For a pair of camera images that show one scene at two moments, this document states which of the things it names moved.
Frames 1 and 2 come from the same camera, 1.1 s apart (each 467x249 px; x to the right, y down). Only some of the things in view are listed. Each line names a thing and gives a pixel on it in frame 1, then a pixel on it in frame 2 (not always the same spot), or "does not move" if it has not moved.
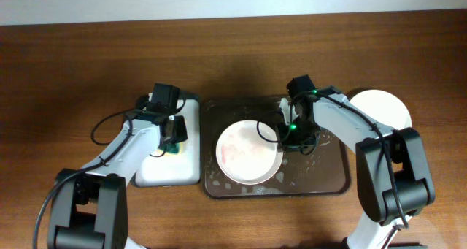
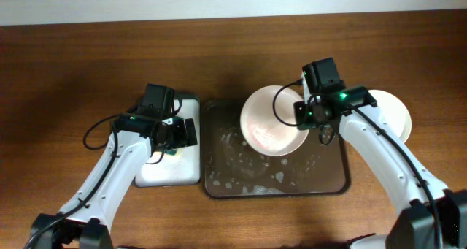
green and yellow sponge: [174, 149] does not move
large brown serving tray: [327, 172] does not move
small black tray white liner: [182, 168] does not move
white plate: [246, 152] -> [268, 123]
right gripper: [290, 144] -> [299, 109]
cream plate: [383, 107] does not move
